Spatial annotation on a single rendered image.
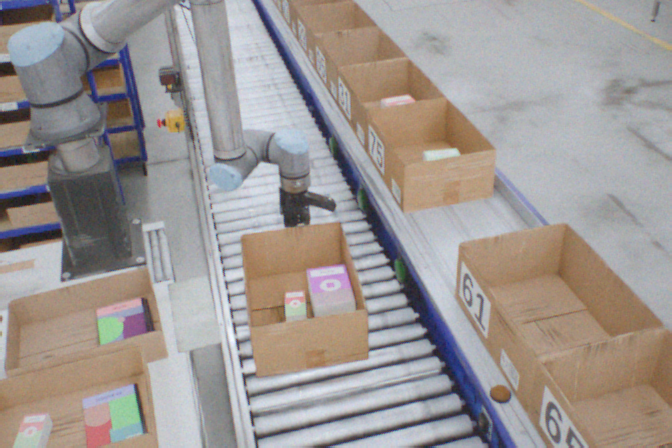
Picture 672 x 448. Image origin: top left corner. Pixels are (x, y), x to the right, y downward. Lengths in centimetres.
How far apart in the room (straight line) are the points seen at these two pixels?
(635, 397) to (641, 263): 193
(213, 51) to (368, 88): 115
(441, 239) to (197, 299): 72
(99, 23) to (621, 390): 159
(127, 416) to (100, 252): 65
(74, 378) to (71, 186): 57
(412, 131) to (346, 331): 93
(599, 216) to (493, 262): 205
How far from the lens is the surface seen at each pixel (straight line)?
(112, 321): 201
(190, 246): 357
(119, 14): 199
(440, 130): 246
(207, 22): 168
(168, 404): 179
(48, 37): 199
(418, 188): 206
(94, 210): 216
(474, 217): 209
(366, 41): 310
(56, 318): 212
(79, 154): 211
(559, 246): 185
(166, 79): 268
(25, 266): 238
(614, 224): 375
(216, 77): 173
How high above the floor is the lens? 206
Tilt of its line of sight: 33 degrees down
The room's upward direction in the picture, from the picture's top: 3 degrees counter-clockwise
